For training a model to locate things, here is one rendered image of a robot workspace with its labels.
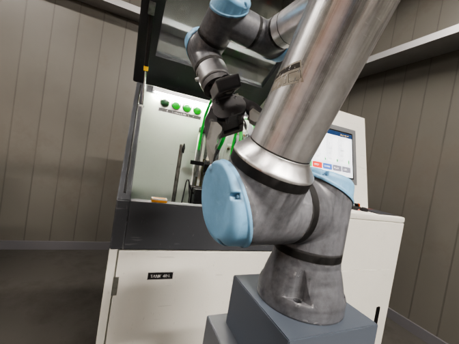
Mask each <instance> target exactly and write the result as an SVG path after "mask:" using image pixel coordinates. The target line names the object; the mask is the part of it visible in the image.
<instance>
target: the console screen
mask: <svg viewBox="0 0 459 344"><path fill-rule="evenodd" d="M310 166H311V167H316V168H319V169H323V170H326V171H332V172H335V173H338V174H340V175H344V176H346V177H348V178H349V179H351V180H352V182H353V183H354V185H357V157H356V133H355V130H351V129H347V128H343V127H340V126H336V125H333V124H331V127H330V128H329V130H328V132H327V133H326V135H325V137H324V139H323V140H322V142H321V144H320V146H319V148H318V150H317V152H316V153H315V155H314V157H313V158H312V160H311V162H310Z"/></svg>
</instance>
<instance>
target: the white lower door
mask: <svg viewBox="0 0 459 344"><path fill-rule="evenodd" d="M271 252H272V251H257V250H142V249H119V253H118V258H117V267H116V272H115V277H113V285H112V290H111V296H112V299H111V308H110V313H109V322H108V327H107V336H106V341H105V344H203V339H204V331H205V327H206V319H207V316H208V315H218V314H224V313H227V312H228V307H229V303H230V295H231V290H232V283H233V278H234V275H241V274H260V272H261V271H262V269H263V268H264V266H265V264H266V262H267V260H268V258H269V256H270V254H271Z"/></svg>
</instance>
